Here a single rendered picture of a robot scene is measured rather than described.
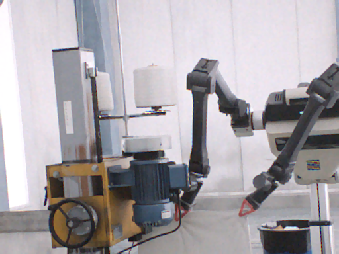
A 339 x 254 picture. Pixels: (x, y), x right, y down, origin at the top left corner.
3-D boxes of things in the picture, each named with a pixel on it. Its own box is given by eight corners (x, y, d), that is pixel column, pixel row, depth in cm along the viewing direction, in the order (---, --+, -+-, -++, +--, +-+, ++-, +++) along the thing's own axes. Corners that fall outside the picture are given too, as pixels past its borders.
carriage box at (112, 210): (145, 231, 284) (139, 155, 282) (111, 248, 252) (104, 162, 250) (90, 233, 291) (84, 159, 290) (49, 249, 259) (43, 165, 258)
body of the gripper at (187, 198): (174, 202, 287) (182, 186, 285) (181, 198, 296) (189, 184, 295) (187, 210, 285) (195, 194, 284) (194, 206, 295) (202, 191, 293)
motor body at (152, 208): (179, 221, 266) (174, 157, 264) (166, 227, 251) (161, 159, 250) (142, 222, 271) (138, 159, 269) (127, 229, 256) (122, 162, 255)
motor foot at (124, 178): (144, 186, 264) (142, 163, 263) (132, 189, 252) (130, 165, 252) (121, 186, 266) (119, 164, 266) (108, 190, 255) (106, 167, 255)
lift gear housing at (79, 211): (98, 232, 254) (96, 202, 253) (92, 235, 249) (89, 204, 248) (72, 233, 257) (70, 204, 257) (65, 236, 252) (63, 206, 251)
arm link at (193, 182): (211, 165, 287) (193, 161, 291) (200, 165, 277) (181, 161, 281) (205, 192, 288) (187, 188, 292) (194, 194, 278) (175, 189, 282)
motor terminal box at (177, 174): (187, 192, 267) (185, 162, 266) (191, 195, 257) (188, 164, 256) (166, 193, 266) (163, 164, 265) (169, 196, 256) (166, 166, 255)
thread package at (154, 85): (183, 107, 278) (179, 65, 277) (169, 108, 262) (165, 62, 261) (144, 110, 283) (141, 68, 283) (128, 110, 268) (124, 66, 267)
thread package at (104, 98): (120, 111, 285) (116, 70, 285) (105, 112, 272) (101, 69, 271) (87, 114, 290) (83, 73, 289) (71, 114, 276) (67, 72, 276)
